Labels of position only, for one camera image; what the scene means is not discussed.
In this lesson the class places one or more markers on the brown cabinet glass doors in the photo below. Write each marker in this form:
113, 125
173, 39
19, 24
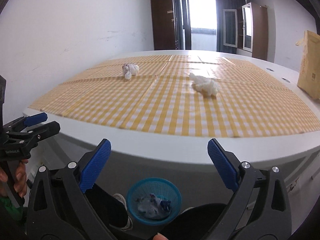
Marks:
246, 29

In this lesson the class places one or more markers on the green jacket fleece sleeve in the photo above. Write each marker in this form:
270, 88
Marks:
16, 213

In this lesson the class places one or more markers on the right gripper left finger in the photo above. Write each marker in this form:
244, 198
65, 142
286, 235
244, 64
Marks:
58, 207

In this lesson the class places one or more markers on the brown paper bag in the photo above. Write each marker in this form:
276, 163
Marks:
308, 79

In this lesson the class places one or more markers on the dark brown wardrobe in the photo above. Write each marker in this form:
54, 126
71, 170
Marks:
164, 21

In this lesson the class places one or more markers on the knotted white plastic bag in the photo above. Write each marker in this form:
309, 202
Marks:
130, 70

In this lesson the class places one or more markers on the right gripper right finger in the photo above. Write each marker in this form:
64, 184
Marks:
259, 207

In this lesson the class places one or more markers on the yellow checkered tablecloth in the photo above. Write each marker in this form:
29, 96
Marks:
161, 99

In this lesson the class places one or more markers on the white tissue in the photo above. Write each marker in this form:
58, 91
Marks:
204, 85

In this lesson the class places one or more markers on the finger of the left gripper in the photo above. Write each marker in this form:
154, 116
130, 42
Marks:
35, 119
25, 141

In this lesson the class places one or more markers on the person's left hand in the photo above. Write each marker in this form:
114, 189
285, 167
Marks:
21, 180

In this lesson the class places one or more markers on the blue mesh trash basket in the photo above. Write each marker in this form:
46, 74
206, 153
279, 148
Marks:
162, 188

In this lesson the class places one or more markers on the person's right hand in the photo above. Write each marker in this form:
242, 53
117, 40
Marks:
159, 236

